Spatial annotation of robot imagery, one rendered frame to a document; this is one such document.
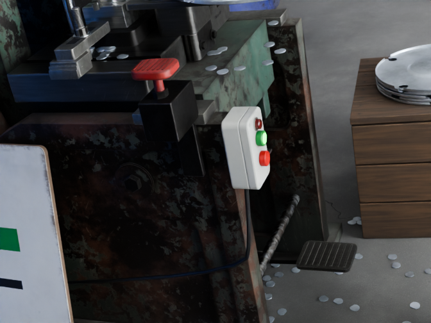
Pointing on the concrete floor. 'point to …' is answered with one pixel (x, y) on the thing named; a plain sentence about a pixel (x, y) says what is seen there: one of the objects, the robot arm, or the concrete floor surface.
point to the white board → (30, 240)
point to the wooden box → (390, 160)
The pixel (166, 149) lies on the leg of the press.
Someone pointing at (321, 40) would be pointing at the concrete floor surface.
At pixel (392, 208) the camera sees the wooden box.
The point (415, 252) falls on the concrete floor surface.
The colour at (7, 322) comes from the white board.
